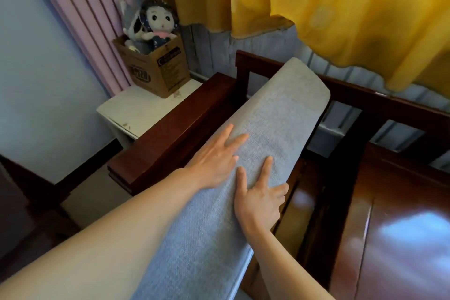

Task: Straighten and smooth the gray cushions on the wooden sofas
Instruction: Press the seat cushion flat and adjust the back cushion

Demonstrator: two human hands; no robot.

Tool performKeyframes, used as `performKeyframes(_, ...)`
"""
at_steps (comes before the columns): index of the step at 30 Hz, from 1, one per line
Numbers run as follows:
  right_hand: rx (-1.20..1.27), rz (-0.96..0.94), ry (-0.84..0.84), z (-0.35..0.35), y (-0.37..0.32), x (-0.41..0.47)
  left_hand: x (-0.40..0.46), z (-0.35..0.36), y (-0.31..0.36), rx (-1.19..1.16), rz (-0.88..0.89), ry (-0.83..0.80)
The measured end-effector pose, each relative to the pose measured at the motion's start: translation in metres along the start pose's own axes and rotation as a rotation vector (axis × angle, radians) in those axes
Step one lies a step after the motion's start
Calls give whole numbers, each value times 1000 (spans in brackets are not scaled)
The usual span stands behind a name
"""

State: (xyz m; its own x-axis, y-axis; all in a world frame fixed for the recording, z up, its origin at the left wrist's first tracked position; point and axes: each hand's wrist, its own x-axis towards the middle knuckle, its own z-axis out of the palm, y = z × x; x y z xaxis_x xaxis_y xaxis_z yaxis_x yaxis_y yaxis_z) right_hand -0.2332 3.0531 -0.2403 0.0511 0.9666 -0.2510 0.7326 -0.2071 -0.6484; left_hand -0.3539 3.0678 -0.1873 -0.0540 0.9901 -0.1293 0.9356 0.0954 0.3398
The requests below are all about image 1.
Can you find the person's right hand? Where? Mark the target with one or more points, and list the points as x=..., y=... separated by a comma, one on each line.
x=258, y=205

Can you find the person's left hand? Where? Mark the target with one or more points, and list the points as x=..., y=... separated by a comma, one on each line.
x=214, y=166

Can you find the dark wooden sofa with console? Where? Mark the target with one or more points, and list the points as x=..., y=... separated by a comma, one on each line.
x=175, y=134

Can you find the grey seat cushion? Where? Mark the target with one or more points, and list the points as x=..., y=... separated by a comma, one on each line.
x=281, y=106

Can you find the person's right forearm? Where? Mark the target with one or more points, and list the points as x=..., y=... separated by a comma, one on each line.
x=288, y=268

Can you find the person's left forearm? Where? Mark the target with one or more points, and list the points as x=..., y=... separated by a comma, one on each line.
x=98, y=240

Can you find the white side table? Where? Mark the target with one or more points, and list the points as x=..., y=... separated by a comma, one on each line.
x=140, y=110

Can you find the brown box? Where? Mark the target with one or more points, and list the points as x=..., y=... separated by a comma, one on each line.
x=165, y=67

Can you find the white radiator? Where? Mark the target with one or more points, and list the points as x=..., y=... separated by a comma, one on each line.
x=211, y=50

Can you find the plush doll toys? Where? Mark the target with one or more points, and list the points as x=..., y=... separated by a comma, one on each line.
x=161, y=20

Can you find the grey white plush cat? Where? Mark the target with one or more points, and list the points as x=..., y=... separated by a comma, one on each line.
x=133, y=25

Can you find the pink curtain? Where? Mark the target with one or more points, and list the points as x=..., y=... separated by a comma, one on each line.
x=88, y=11

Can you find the yellow patterned curtain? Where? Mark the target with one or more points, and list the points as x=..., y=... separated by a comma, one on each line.
x=351, y=11

